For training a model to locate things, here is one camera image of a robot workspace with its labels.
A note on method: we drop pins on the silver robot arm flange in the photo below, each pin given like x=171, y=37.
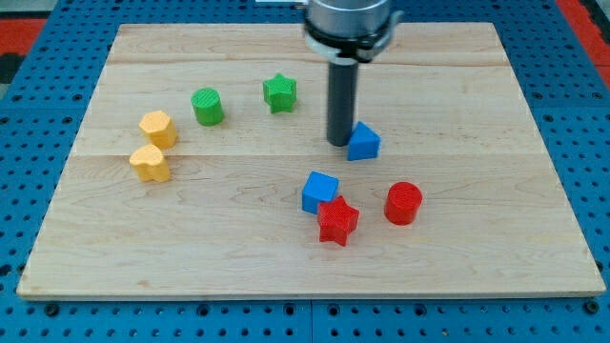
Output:
x=347, y=32

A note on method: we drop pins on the blue cube block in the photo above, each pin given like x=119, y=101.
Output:
x=318, y=188

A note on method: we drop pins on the red star block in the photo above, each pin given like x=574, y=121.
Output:
x=336, y=220

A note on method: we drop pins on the green star block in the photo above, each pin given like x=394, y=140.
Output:
x=279, y=93

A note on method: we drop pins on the blue triangle block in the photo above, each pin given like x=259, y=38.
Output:
x=363, y=144

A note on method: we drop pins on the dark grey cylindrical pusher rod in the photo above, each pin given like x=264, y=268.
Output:
x=341, y=102

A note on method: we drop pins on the light wooden board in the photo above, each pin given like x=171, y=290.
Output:
x=494, y=221

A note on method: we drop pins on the red cylinder block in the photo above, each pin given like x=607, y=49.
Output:
x=402, y=203

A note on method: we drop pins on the green cylinder block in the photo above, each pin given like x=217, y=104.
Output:
x=207, y=107

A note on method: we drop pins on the yellow hexagon block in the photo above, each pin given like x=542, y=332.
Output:
x=158, y=129

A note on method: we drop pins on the yellow heart block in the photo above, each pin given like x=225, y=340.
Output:
x=149, y=164

